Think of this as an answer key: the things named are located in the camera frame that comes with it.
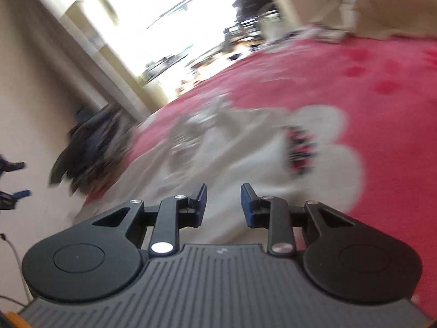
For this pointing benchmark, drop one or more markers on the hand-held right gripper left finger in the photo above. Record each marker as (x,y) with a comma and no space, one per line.
(201,202)

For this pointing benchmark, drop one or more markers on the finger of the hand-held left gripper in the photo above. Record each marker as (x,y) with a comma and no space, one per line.
(13,196)
(12,166)

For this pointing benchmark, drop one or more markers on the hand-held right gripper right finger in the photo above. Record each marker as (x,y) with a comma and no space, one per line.
(246,205)

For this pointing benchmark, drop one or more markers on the white shirt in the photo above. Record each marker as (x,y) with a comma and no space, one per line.
(232,150)

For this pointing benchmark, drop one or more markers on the stack of folded clothes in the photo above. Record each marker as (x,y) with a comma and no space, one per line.
(92,147)

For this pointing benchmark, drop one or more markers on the pink floral blanket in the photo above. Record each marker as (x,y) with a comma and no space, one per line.
(375,143)

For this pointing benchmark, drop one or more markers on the beige jacket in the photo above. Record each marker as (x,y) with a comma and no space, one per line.
(392,3)

